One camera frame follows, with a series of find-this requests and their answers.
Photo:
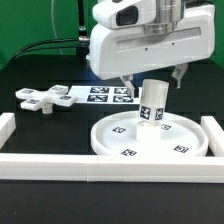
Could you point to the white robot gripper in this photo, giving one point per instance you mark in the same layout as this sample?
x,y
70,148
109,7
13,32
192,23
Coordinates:
x,y
178,35

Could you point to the white round table top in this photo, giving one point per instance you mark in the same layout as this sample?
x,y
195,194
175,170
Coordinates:
x,y
125,134

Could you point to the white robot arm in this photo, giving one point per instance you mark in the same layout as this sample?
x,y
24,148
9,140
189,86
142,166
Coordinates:
x,y
134,36

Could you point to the white sheet with markers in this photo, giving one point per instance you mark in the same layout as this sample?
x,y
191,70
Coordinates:
x,y
103,95

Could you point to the white cross-shaped table base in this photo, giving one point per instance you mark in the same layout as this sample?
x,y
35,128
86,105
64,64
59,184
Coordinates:
x,y
34,100

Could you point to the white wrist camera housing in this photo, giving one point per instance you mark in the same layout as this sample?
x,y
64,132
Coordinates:
x,y
114,14

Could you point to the white right fence rail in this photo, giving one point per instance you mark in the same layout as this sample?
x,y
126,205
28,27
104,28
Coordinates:
x,y
215,135

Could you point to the white fence rail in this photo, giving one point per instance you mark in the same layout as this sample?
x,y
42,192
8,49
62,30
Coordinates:
x,y
104,168
7,127
215,135

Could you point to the white front fence rail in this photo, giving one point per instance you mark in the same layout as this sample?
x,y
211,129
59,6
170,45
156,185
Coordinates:
x,y
104,168

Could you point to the white left fence rail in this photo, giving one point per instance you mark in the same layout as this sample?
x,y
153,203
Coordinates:
x,y
7,127

